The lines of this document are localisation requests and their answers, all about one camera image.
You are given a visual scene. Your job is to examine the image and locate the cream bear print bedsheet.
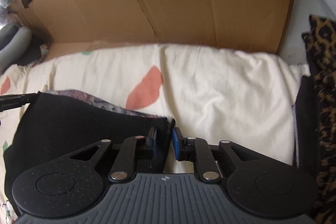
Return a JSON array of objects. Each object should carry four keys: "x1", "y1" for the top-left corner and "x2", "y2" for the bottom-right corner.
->
[{"x1": 1, "y1": 45, "x2": 315, "y2": 223}]

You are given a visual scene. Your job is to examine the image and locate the black cloth under neck pillow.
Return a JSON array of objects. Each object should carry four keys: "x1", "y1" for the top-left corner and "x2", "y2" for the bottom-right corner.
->
[{"x1": 16, "y1": 40, "x2": 49, "y2": 67}]

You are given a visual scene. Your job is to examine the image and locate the grey neck pillow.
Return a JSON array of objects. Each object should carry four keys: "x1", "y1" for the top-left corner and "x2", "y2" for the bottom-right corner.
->
[{"x1": 0, "y1": 23, "x2": 32, "y2": 74}]

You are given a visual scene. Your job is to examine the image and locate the leopard print garment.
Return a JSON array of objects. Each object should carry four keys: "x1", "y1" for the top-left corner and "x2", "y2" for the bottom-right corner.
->
[{"x1": 302, "y1": 14, "x2": 335, "y2": 223}]

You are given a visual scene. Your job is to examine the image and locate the black bear patchwork shorts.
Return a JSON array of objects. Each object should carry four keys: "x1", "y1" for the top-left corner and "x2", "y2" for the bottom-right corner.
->
[{"x1": 3, "y1": 91, "x2": 175, "y2": 215}]

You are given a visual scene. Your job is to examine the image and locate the black garment under leopard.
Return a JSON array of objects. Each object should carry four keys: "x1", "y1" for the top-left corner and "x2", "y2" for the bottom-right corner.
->
[{"x1": 292, "y1": 76, "x2": 320, "y2": 177}]

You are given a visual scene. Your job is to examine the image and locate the brown cardboard sheet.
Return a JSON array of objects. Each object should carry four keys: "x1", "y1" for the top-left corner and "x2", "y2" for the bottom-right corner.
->
[{"x1": 17, "y1": 0, "x2": 293, "y2": 53}]

